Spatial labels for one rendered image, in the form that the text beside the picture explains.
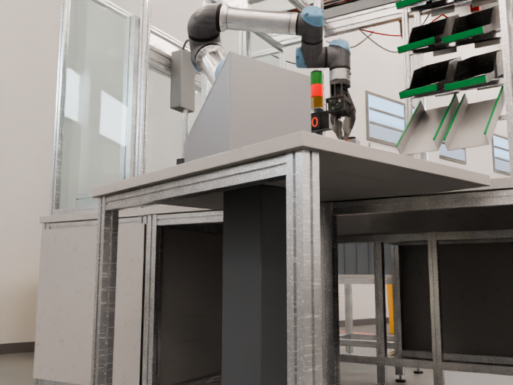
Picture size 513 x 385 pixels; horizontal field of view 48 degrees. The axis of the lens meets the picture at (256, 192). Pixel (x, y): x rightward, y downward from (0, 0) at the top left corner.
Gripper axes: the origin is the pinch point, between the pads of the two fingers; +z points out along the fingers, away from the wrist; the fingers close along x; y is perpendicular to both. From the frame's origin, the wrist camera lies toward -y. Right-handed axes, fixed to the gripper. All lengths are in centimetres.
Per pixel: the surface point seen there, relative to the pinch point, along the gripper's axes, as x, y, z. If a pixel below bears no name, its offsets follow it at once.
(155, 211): -69, 18, 23
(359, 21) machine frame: -33, -110, -97
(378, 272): -31, -122, 44
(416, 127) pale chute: 22.8, -10.2, -3.7
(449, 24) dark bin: 35, -12, -39
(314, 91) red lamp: -18.8, -17.1, -26.0
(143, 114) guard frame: -81, 13, -18
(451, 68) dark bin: 35.2, -11.6, -23.3
